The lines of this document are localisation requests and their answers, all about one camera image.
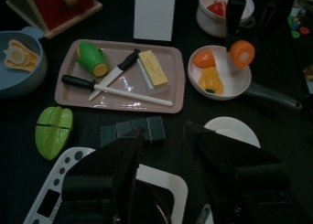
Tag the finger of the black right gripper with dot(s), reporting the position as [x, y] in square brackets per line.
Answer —
[237, 17]
[267, 23]

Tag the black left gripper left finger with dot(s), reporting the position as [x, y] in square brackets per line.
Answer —
[102, 179]

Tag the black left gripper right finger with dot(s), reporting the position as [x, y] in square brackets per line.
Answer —
[253, 188]

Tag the orange carrot top green stem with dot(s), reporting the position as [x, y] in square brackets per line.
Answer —
[240, 55]

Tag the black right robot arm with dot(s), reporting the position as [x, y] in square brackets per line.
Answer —
[281, 66]

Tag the red toy tomato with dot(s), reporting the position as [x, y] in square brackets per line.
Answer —
[219, 8]

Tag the white toy pot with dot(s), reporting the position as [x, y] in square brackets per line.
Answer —
[208, 23]

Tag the box of colourful toys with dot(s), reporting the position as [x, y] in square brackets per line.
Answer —
[297, 25]

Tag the dark grey round pan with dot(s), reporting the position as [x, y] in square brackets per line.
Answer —
[154, 203]

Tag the dark grey segmented block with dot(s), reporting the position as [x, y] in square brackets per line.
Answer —
[134, 130]

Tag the green toy bell pepper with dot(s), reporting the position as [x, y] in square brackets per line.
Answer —
[53, 136]

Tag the tall white box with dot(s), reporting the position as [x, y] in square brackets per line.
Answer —
[154, 14]

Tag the white round plate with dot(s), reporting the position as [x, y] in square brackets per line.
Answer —
[232, 127]

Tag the yellow toy bell pepper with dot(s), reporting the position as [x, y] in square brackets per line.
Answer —
[212, 80]

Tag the yellow toy butter block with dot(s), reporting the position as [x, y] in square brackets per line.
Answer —
[153, 67]

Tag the pink plastic tray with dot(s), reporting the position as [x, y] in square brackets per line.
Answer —
[122, 93]

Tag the blue toy bowl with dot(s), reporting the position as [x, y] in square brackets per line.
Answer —
[21, 81]

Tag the green toy corn cob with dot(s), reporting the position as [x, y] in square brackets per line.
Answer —
[91, 58]

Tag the yellow white toy food slice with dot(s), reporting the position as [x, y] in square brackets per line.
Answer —
[25, 61]

